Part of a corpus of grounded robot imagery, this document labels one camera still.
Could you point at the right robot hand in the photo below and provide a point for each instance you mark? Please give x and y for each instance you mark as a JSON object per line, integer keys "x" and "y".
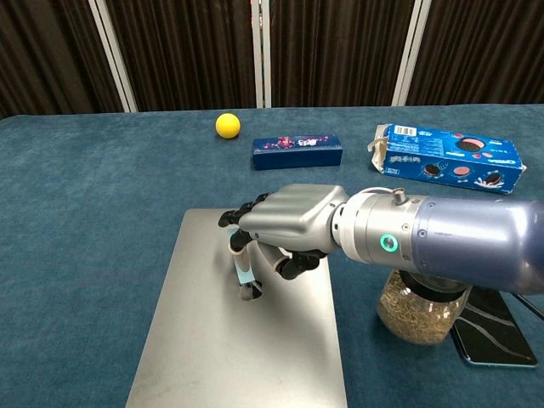
{"x": 293, "y": 217}

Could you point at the light blue paper strip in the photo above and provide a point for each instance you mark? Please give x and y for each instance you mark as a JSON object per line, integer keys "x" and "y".
{"x": 245, "y": 274}

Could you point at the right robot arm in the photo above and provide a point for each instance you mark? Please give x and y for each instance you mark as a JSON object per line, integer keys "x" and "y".
{"x": 467, "y": 242}

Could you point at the silver closed laptop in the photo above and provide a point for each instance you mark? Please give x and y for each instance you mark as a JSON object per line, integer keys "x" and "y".
{"x": 242, "y": 353}

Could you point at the dark blue long box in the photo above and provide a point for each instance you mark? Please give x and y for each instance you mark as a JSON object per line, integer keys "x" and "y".
{"x": 297, "y": 155}

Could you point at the yellow ball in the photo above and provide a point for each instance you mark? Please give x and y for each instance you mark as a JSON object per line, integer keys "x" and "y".
{"x": 228, "y": 126}

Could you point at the grain jar with black lid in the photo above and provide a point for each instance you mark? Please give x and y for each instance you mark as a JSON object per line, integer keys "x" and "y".
{"x": 412, "y": 314}

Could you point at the blue Oreo cookie box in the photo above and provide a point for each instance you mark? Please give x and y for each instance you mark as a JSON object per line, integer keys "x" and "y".
{"x": 446, "y": 159}

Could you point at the dark pleated screen panel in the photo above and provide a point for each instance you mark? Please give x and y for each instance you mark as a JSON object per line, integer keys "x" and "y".
{"x": 340, "y": 51}
{"x": 480, "y": 51}
{"x": 183, "y": 51}
{"x": 47, "y": 55}

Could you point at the black smartphone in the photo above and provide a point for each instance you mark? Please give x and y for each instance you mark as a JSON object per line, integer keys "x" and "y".
{"x": 493, "y": 331}

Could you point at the blue felt table cloth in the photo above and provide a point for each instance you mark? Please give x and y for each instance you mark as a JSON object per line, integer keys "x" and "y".
{"x": 85, "y": 323}

